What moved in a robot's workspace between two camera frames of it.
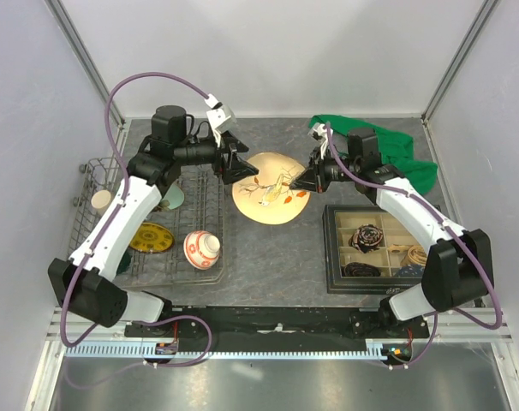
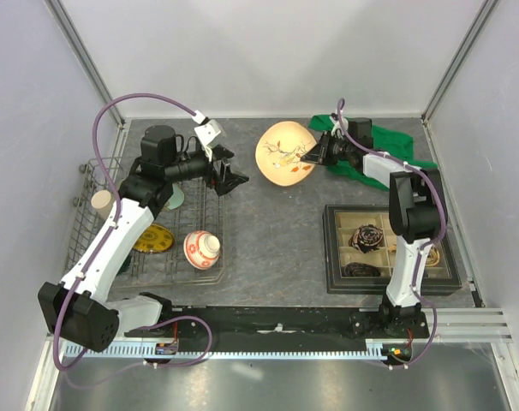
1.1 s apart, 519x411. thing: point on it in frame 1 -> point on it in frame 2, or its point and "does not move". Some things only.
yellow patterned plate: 152,237 does not move
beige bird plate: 267,197 -> 278,151
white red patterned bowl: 201,249 does not move
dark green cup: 125,262 does not move
